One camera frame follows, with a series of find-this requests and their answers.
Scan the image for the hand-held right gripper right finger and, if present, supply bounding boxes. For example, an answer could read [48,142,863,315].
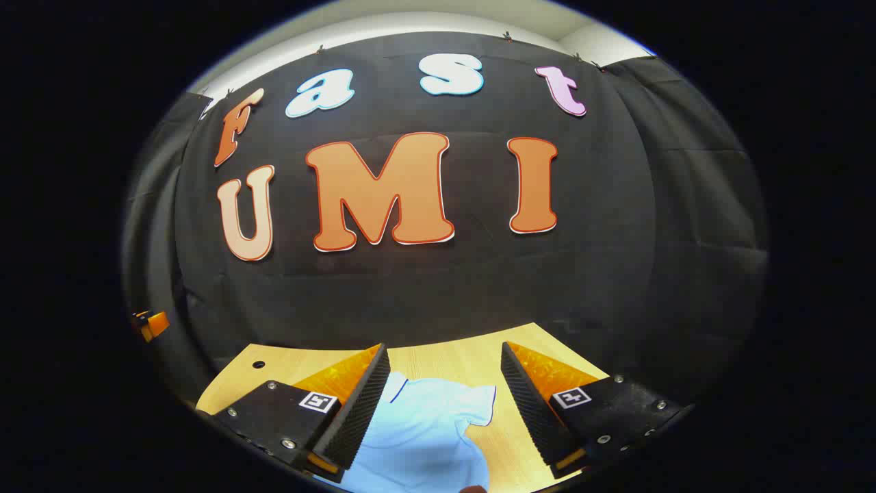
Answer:
[501,341,695,480]

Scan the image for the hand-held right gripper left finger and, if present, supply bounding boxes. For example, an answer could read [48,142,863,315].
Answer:
[198,342,391,483]

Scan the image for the light blue T-shirt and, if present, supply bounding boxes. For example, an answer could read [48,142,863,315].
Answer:
[335,372,497,493]

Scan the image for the black backdrop cloth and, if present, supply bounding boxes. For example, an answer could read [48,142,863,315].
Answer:
[122,31,771,405]

